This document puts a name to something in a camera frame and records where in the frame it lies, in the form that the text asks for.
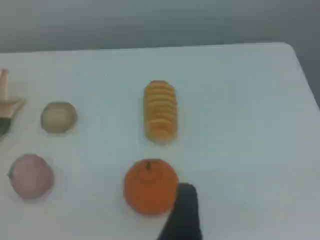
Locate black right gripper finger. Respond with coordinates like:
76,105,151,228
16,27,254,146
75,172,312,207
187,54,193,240
156,182,204,240

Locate long ridged bread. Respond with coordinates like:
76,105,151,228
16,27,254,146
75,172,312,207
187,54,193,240
143,79,179,145

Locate pink peach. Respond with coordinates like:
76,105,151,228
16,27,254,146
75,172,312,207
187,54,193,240
7,153,55,200

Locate white bag with green handles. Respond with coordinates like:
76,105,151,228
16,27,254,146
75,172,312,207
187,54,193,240
0,68,27,141

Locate orange tangerine with stem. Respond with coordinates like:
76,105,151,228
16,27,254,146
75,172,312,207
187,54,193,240
122,158,180,216

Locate beige round potato toy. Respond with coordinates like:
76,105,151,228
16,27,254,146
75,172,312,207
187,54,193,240
40,101,79,135

